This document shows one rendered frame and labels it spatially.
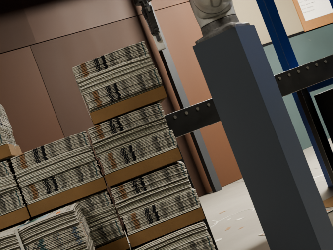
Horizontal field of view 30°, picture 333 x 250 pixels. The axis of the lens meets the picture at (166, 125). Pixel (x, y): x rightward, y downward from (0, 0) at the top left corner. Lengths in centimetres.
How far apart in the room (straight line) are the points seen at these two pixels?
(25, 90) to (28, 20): 70
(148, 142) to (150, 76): 24
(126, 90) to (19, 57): 392
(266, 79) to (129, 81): 56
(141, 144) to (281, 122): 57
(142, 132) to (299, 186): 64
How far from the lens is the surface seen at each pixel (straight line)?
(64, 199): 225
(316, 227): 248
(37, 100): 606
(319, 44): 783
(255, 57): 247
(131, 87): 227
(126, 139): 225
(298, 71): 338
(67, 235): 197
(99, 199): 225
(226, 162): 668
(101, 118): 225
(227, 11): 248
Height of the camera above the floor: 70
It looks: 1 degrees up
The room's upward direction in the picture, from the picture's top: 21 degrees counter-clockwise
